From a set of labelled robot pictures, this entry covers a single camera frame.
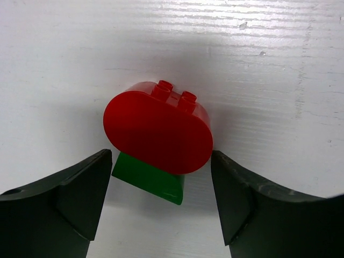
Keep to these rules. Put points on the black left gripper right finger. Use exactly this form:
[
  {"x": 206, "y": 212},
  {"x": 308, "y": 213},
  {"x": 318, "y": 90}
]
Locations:
[{"x": 260, "y": 218}]

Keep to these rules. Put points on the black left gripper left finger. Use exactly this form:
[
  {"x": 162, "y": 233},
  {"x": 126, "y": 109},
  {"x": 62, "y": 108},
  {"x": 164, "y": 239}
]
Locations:
[{"x": 58, "y": 215}]

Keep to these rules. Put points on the red oval lego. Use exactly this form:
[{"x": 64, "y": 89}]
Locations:
[{"x": 158, "y": 126}]

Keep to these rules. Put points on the green curved lego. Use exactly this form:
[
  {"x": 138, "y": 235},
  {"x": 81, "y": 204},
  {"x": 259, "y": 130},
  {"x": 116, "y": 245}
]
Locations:
[{"x": 148, "y": 178}]

